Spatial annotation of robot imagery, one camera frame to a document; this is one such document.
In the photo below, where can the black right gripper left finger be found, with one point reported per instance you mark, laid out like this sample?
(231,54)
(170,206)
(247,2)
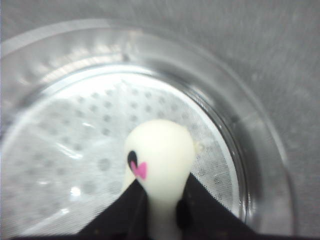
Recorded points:
(124,219)

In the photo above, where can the stainless steel steamer pot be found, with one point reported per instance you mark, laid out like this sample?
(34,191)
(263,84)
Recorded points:
(71,92)

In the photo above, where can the panda bun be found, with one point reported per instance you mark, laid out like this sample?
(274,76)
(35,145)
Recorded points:
(159,155)

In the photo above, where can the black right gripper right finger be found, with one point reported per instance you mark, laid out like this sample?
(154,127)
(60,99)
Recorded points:
(200,216)

